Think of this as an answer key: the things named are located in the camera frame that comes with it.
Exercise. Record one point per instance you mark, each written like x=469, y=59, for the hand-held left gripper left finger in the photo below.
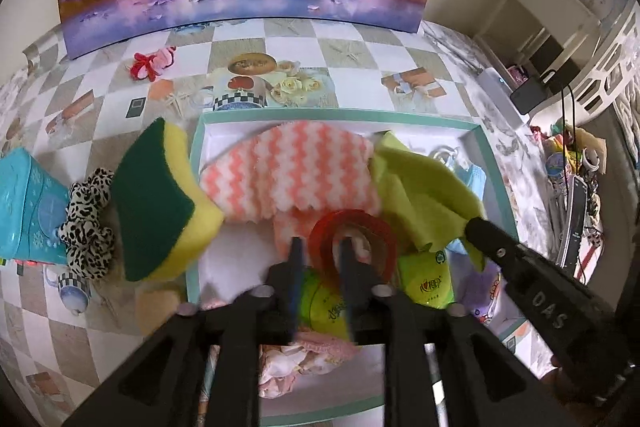
x=295, y=267

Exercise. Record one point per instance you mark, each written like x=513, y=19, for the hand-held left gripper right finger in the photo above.
x=350, y=267

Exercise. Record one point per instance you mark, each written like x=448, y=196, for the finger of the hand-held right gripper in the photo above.
x=495, y=247

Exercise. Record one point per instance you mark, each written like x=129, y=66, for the red tape roll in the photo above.
x=325, y=232

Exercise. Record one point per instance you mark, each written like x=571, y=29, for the green tissue packet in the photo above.
x=322, y=307
x=430, y=277

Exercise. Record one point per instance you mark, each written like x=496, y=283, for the purple tissue packet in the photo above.
x=480, y=297

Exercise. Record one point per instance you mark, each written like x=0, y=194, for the teal-edged white cardboard box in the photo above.
x=240, y=252

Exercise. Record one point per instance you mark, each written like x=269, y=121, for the blue face mask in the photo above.
x=472, y=179

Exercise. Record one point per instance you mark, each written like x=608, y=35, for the yellow-green cloth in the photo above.
x=420, y=192

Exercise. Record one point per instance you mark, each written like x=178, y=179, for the pink ruffled cloth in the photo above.
x=290, y=367

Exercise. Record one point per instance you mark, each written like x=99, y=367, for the pink white zigzag cloth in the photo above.
x=290, y=167

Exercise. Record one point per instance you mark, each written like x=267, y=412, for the black remote control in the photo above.
x=575, y=217

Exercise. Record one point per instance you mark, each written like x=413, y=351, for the pile of colourful clutter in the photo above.
x=555, y=162

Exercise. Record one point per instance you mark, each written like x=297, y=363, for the black device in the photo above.
x=527, y=97

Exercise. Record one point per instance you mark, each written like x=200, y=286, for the yellow and green sponge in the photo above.
x=150, y=197

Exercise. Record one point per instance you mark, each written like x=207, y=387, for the checkered printed tablecloth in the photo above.
x=350, y=57

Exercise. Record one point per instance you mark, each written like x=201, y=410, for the white openwork rack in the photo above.
x=610, y=67

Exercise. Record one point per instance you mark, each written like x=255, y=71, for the leopard print scrunchie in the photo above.
x=85, y=227

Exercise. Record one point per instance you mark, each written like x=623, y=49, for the red pink hair bow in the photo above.
x=150, y=64

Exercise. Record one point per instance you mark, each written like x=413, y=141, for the turquoise box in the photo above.
x=30, y=207

